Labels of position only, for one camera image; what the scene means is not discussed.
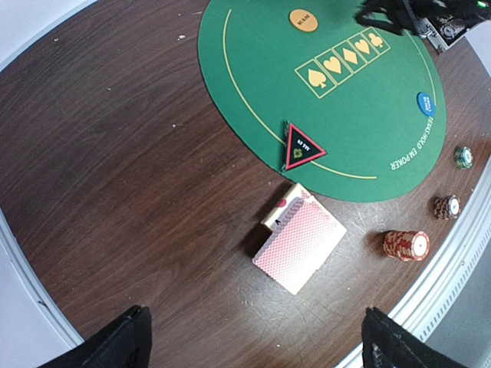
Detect blue small blind button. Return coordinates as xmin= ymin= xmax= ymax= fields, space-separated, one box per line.
xmin=417 ymin=92 xmax=436 ymax=117

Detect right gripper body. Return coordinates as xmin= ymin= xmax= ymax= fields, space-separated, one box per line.
xmin=354 ymin=1 xmax=490 ymax=35

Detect green round poker mat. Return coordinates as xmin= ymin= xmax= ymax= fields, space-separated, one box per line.
xmin=198 ymin=1 xmax=447 ymax=202

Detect red orange chip stack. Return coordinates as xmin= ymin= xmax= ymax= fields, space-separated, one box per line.
xmin=383 ymin=231 xmax=430 ymax=262

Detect orange big blind button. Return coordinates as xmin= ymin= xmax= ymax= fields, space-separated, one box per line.
xmin=288 ymin=8 xmax=318 ymax=33

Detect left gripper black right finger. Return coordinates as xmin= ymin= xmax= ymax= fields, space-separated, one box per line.
xmin=361 ymin=307 xmax=462 ymax=368

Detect black triangular all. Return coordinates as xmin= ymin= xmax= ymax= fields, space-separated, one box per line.
xmin=282 ymin=121 xmax=328 ymax=172

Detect red backed card deck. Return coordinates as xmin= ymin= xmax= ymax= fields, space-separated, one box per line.
xmin=252 ymin=195 xmax=347 ymax=295

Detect aluminium front rail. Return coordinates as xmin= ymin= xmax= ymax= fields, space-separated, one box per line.
xmin=337 ymin=153 xmax=491 ymax=368

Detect aluminium poker case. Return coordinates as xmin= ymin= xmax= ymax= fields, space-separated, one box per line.
xmin=423 ymin=15 xmax=486 ymax=54

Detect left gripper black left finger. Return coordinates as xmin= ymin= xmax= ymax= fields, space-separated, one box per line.
xmin=43 ymin=305 xmax=153 ymax=367

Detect card deck box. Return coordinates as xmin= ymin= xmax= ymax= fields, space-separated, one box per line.
xmin=261 ymin=183 xmax=311 ymax=232

